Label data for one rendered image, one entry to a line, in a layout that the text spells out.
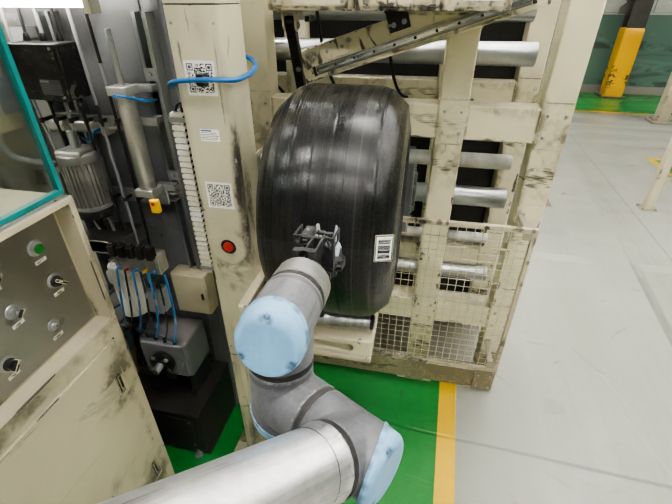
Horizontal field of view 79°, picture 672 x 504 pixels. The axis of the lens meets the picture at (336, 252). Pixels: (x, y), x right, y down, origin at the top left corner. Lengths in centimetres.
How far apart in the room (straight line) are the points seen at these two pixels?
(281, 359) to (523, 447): 172
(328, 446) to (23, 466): 89
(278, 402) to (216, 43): 76
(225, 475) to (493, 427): 183
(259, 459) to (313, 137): 63
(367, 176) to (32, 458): 99
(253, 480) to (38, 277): 89
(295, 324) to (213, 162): 69
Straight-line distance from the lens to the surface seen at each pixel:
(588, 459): 222
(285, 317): 49
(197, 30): 104
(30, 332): 121
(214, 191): 114
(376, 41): 133
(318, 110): 92
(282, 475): 42
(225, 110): 105
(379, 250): 84
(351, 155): 84
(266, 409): 59
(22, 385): 124
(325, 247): 68
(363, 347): 116
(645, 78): 1078
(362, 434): 51
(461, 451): 204
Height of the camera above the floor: 167
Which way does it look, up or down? 32 degrees down
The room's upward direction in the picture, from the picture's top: straight up
